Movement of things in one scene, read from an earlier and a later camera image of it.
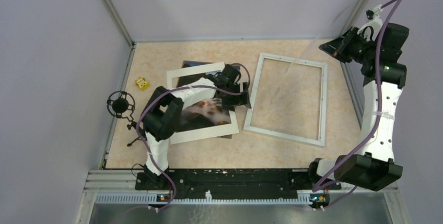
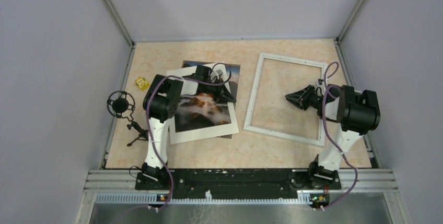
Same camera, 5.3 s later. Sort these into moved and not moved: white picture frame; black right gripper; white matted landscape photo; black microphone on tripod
Moved: black right gripper
Not moved: black microphone on tripod; white picture frame; white matted landscape photo
